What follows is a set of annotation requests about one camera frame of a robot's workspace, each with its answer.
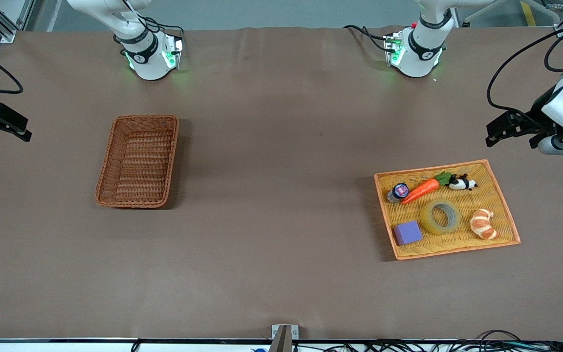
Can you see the small toy panda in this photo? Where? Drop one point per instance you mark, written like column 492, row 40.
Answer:
column 462, row 183

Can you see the large table cover sheet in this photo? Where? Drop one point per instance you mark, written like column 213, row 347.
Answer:
column 281, row 195

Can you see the yellowish clear tape roll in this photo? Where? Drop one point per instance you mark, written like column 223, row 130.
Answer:
column 428, row 222

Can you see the metal bracket at table edge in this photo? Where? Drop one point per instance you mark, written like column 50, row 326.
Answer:
column 284, row 337

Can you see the purple foam block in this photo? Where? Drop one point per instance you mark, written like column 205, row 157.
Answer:
column 407, row 233

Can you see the flat orange wicker tray basket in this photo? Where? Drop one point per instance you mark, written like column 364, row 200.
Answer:
column 447, row 244

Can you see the aluminium frame profile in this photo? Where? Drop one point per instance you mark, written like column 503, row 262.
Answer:
column 3, row 22

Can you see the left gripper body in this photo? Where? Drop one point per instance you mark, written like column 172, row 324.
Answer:
column 537, row 120

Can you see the deep brown wicker basket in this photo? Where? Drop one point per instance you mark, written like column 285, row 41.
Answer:
column 137, row 166

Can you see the small can with purple lid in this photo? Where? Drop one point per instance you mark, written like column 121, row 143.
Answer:
column 399, row 191

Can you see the orange toy carrot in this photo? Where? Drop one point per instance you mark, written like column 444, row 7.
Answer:
column 421, row 189

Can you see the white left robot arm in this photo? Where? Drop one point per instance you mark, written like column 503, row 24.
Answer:
column 416, row 56

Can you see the toy croissant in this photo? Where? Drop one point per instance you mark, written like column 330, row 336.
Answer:
column 482, row 226

